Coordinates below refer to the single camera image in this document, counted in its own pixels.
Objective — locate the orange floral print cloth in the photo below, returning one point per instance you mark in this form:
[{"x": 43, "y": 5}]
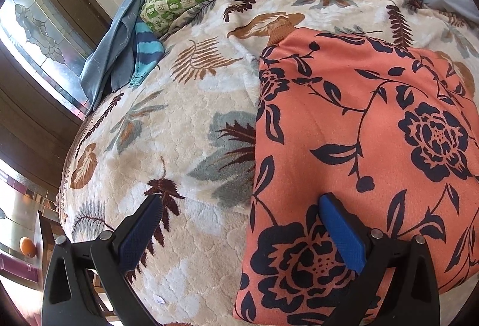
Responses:
[{"x": 355, "y": 116}]

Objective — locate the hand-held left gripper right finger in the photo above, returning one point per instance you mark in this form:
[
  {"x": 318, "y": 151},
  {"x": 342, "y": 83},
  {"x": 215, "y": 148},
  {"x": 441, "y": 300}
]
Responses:
[{"x": 342, "y": 232}]

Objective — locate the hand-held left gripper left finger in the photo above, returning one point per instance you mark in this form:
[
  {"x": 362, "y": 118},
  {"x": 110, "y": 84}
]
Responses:
[{"x": 140, "y": 236}]

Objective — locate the cream leaf print blanket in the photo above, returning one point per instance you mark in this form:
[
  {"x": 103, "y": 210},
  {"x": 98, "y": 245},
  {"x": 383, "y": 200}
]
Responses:
[{"x": 179, "y": 146}]

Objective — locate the orange ball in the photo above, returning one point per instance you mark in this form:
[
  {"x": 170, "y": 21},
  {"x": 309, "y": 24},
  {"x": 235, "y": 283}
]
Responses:
[{"x": 28, "y": 247}]

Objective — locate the light blue garment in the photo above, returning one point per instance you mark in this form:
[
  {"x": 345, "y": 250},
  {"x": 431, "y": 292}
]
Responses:
[{"x": 112, "y": 45}]

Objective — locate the teal striped garment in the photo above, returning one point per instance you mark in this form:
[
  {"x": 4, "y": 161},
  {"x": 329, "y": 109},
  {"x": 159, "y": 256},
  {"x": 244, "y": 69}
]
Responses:
[{"x": 146, "y": 49}]

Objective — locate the stained glass window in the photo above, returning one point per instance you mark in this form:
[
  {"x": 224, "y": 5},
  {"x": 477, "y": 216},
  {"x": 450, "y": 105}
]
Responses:
[{"x": 37, "y": 34}]

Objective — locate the dark wooden panel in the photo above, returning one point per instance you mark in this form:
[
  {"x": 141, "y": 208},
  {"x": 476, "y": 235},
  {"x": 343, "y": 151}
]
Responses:
[{"x": 30, "y": 131}]

